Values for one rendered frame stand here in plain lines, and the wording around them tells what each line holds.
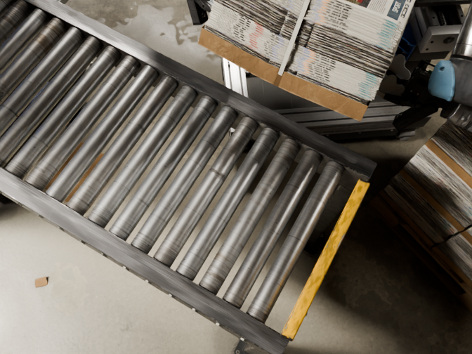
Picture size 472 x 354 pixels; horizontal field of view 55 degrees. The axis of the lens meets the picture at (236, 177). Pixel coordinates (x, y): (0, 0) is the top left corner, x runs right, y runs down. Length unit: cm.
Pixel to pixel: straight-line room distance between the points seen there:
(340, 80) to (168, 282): 59
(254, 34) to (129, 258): 58
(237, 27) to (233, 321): 64
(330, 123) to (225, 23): 103
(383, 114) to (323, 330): 92
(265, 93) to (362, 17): 114
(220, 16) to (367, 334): 140
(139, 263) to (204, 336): 82
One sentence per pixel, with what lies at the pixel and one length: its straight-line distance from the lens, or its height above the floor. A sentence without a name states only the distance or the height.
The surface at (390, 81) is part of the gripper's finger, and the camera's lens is 110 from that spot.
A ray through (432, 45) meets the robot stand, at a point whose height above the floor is 72.
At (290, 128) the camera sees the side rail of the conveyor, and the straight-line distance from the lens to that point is 123.
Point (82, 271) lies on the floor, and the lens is 199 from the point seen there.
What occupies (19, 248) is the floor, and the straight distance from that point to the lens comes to 210.
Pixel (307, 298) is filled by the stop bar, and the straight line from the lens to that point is 108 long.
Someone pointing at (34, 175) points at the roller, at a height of 80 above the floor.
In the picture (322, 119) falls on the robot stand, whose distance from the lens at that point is 193.
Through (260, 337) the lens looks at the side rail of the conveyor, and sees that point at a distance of 108.
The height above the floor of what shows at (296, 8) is 121.
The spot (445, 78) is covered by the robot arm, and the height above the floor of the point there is 111.
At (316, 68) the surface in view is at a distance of 95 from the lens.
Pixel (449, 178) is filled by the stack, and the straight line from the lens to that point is 158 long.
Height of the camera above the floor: 188
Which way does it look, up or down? 68 degrees down
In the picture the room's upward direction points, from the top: 4 degrees clockwise
